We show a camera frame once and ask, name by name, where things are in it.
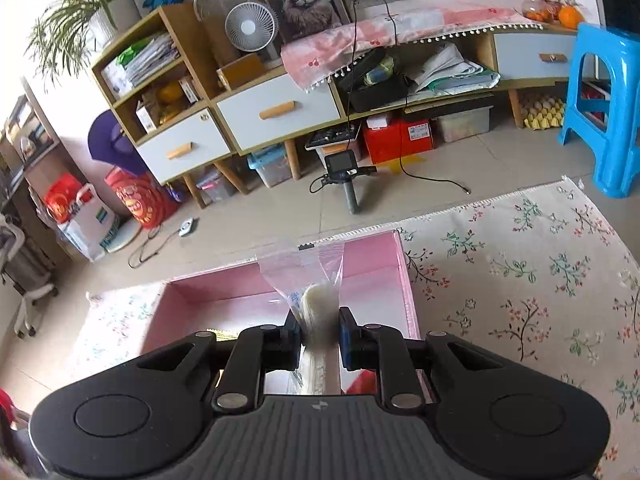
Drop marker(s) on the brown cardboard box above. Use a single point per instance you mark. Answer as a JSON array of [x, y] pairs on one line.
[[240, 72]]

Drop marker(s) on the stack of papers and folders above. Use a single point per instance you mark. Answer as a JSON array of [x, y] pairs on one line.
[[145, 60]]

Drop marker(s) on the blue plastic stool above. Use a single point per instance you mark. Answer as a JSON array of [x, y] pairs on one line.
[[615, 110]]

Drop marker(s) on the small white box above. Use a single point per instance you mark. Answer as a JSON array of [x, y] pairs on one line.
[[146, 116]]

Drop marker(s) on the red cardboard box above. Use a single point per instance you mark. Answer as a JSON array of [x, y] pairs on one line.
[[395, 142]]

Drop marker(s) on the red round tin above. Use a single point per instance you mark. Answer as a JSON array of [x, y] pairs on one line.
[[135, 200]]

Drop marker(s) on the framed cat picture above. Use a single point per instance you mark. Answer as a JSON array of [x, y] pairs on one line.
[[305, 0]]

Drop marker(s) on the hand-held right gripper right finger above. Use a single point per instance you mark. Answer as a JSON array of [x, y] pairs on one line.
[[346, 336]]

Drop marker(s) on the pink cherry print cloth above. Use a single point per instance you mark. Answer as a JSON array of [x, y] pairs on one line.
[[425, 22]]

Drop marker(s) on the white bin with black tools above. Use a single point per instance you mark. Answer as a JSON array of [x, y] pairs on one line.
[[332, 137]]

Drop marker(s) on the low wooden cabinet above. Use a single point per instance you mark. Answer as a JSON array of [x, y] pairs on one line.
[[485, 45]]

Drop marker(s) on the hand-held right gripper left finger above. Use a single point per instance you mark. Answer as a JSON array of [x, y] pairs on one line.
[[295, 334]]

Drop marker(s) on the red gift bag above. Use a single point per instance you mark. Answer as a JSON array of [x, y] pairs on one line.
[[62, 200]]

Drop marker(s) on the yellow egg tray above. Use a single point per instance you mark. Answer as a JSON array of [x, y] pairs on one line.
[[542, 110]]

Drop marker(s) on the blue lid storage bin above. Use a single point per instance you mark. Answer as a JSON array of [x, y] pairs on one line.
[[270, 167]]

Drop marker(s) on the dark wooden desk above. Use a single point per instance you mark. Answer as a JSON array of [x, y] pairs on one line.
[[35, 160]]

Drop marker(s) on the orange fruit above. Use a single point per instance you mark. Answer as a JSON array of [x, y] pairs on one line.
[[570, 17]]

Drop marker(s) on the handheld camera on grip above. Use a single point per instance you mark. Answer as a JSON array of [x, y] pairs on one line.
[[342, 165]]

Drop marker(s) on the red plastic chair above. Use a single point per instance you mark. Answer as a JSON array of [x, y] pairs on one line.
[[5, 405]]

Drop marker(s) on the pink cardboard box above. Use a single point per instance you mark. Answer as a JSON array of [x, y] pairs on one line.
[[210, 300]]

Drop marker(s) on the purple cap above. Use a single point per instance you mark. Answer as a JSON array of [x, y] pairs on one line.
[[107, 140]]

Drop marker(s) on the tall wooden shelf cabinet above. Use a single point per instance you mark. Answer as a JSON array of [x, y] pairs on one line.
[[205, 60]]

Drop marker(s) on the small printed carton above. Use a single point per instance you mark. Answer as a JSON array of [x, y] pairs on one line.
[[188, 90]]

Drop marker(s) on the white desk fan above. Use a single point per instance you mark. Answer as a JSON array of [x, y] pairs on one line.
[[250, 25]]

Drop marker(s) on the white shopping bag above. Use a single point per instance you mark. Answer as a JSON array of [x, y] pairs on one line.
[[92, 220]]

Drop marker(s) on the clear plastic snack bag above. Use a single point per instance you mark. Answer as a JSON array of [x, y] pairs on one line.
[[300, 275]]

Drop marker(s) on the black bag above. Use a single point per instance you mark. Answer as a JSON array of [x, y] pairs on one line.
[[375, 95]]

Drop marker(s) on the small clear storage bin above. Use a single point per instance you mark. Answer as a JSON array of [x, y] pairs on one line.
[[217, 187]]

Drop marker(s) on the pile of white papers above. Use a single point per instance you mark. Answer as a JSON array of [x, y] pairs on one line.
[[450, 72]]

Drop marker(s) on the white office chair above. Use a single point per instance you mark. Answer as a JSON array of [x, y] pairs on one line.
[[20, 270]]

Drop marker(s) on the potted green plant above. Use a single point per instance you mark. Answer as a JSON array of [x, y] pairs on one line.
[[110, 17]]

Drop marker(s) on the yellow packet on shelf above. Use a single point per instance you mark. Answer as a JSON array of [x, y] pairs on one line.
[[170, 94]]

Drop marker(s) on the green yellow bundle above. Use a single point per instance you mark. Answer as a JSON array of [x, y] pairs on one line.
[[380, 70]]

